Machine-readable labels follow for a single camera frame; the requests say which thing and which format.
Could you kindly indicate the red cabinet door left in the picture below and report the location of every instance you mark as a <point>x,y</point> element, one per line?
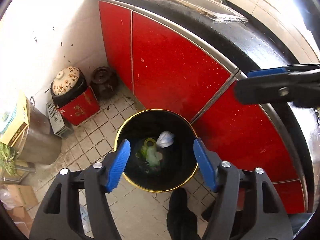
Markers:
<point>116,28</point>

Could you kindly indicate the brown ceramic jar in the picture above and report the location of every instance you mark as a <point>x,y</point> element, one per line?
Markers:
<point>104,83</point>

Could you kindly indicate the yellow cardboard box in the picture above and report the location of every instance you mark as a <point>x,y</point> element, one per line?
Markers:
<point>18,122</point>

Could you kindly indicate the grey plastic basket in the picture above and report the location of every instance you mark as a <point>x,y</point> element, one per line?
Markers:
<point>60,126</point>

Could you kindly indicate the large steel pot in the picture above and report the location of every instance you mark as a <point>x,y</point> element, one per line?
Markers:
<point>39,145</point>

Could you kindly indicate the green plastic trash in bin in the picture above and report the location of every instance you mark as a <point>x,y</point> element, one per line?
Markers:
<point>148,153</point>

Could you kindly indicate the crumpled white tissue in bin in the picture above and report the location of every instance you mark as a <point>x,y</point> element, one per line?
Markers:
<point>165,139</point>

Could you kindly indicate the red cabinet door middle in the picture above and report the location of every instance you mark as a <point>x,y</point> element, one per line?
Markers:
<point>169,71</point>

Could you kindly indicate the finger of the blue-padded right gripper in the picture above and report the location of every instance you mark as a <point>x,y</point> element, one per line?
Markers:
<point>297,83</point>

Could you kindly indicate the brown cardboard carton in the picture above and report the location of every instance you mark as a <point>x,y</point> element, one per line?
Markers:
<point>14,195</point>

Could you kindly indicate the black gold-rimmed trash bin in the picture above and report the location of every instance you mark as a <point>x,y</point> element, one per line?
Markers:
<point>161,150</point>

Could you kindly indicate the green vegetables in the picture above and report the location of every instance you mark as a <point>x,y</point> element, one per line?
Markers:
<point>8,155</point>

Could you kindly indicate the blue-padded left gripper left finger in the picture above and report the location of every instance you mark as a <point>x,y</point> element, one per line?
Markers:
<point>58,216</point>

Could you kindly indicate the floral lid black cooker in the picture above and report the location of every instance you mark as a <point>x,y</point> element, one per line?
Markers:
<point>68,84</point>

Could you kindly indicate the red gift box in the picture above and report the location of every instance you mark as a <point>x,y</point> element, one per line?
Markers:
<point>81,108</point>

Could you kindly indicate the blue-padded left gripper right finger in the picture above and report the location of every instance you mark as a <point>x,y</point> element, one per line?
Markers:
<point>264,216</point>

